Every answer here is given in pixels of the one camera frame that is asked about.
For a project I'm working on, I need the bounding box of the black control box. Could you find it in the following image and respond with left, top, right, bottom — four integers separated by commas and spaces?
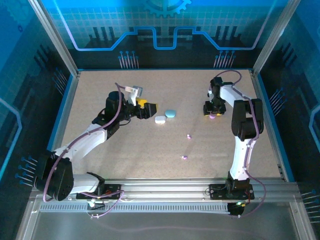
227, 201, 248, 218

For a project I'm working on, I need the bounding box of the grey metal front tray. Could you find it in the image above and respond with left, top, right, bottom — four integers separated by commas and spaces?
16, 201, 317, 240

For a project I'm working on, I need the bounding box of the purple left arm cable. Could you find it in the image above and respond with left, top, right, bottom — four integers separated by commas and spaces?
42, 82, 131, 220

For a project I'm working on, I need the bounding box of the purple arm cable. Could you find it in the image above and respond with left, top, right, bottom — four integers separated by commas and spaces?
42, 82, 131, 220
213, 69, 267, 219

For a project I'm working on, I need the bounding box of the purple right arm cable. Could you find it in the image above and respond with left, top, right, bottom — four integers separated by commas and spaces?
213, 69, 267, 219

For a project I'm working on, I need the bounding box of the aluminium side rail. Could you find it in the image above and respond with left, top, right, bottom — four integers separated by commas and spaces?
47, 70, 81, 153
250, 69, 288, 181

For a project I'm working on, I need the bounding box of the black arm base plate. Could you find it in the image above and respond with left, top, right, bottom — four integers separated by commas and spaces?
76, 183, 123, 201
209, 183, 255, 201

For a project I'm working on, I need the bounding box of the aluminium front mounting rail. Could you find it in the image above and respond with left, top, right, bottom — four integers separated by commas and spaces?
32, 177, 301, 203

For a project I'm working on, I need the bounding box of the aluminium frame post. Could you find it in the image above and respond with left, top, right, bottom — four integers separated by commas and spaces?
26, 0, 81, 77
251, 0, 303, 77

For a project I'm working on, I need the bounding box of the grey slotted cable duct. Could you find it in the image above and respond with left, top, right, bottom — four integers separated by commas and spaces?
39, 202, 232, 214

